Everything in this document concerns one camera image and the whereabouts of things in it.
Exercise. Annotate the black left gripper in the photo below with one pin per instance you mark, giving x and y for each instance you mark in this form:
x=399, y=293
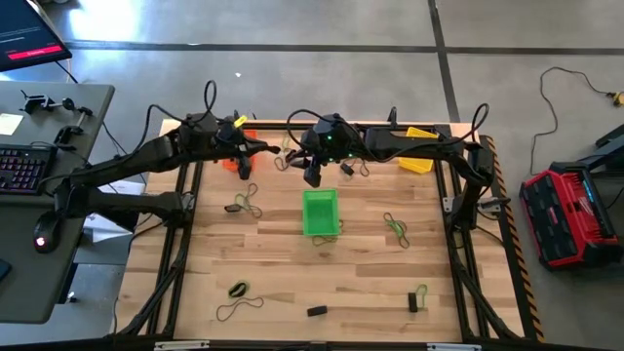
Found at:
x=236, y=144

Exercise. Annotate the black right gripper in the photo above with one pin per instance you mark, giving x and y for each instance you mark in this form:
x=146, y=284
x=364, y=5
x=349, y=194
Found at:
x=336, y=146

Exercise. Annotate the thin olive rubber band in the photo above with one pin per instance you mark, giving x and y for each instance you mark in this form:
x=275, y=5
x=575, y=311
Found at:
x=404, y=244
x=276, y=165
x=217, y=312
x=366, y=169
x=254, y=186

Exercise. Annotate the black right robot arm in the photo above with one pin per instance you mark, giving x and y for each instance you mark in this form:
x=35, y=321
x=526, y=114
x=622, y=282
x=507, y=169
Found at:
x=414, y=144

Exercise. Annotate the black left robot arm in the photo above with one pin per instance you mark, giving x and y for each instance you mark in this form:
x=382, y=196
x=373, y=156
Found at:
x=122, y=158

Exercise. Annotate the orange plastic basket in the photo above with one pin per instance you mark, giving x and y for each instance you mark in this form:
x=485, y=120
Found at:
x=229, y=165

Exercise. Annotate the green plastic basket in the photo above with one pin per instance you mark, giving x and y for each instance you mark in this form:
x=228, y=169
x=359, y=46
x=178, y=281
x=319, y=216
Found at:
x=320, y=214

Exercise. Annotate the yellow plastic basket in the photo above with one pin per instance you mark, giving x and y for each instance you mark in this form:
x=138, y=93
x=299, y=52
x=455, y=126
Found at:
x=417, y=166

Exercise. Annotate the white paper sheets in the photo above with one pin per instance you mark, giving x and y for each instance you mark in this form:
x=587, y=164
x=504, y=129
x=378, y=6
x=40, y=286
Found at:
x=124, y=187

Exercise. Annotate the black desk clamp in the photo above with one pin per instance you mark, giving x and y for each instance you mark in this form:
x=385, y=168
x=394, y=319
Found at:
x=36, y=102
x=68, y=131

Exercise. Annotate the black computer mouse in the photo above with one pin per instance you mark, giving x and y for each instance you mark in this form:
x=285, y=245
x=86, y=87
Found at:
x=44, y=239

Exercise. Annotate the black backlit keyboard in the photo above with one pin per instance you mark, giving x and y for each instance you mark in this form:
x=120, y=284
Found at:
x=24, y=168

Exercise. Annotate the yellow black hazard strip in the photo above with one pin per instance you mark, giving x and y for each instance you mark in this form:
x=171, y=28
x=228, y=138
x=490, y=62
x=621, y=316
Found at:
x=524, y=273

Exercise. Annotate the white paper note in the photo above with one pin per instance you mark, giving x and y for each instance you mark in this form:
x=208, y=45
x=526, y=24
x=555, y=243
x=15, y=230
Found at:
x=9, y=124

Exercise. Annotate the black computer monitor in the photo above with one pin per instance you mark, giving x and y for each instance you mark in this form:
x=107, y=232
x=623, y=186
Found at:
x=27, y=29

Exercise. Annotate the grey desk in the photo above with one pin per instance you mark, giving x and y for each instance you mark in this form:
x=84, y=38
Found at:
x=29, y=292

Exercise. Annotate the red and black toolbox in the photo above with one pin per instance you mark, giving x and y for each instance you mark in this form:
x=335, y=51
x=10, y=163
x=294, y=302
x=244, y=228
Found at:
x=565, y=214

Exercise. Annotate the black equipment stand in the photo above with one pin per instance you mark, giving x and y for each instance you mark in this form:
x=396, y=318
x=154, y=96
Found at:
x=609, y=144

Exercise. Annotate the black aluminium table frame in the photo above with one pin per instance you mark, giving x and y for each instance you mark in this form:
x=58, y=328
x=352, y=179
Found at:
x=273, y=126

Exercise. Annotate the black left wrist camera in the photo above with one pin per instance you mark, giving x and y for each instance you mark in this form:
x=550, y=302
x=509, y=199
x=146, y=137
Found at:
x=228, y=128

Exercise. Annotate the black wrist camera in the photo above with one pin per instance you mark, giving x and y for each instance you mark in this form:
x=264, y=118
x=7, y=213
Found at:
x=228, y=128
x=326, y=128

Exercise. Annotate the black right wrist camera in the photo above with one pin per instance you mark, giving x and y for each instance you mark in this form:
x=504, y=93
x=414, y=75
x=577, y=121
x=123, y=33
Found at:
x=326, y=128

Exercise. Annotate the white metal bracket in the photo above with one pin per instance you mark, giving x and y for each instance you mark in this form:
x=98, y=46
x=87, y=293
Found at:
x=180, y=345
x=453, y=347

